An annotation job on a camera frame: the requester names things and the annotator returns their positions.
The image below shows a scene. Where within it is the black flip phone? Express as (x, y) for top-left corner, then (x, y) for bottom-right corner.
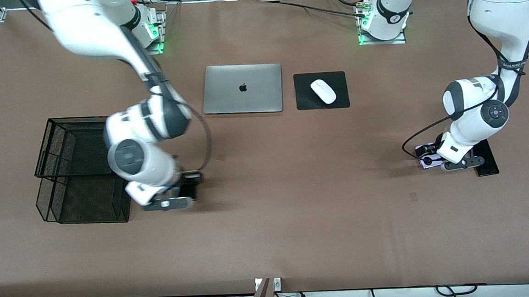
(179, 175), (204, 201)

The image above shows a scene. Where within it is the lilac flip phone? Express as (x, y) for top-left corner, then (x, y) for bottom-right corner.
(414, 143), (444, 171)

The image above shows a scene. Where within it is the black slab smartphone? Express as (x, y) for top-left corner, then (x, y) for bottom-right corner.
(471, 138), (500, 177)

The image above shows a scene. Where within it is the silver closed laptop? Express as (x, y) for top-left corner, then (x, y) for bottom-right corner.
(201, 62), (284, 117)

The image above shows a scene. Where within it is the black mesh two-tier tray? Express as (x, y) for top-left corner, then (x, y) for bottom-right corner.
(30, 113), (134, 229)

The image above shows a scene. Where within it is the white computer mouse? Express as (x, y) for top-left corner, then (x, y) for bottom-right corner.
(310, 78), (337, 105)

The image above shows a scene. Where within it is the black mouse pad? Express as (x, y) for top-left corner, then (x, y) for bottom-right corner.
(293, 71), (351, 111)

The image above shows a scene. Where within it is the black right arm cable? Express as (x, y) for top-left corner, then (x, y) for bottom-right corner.
(140, 55), (215, 177)

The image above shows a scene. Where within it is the black looped floor cable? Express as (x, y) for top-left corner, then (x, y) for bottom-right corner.
(435, 282), (479, 297)

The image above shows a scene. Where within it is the black braided table cable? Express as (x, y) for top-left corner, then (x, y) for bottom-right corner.
(258, 0), (367, 25)

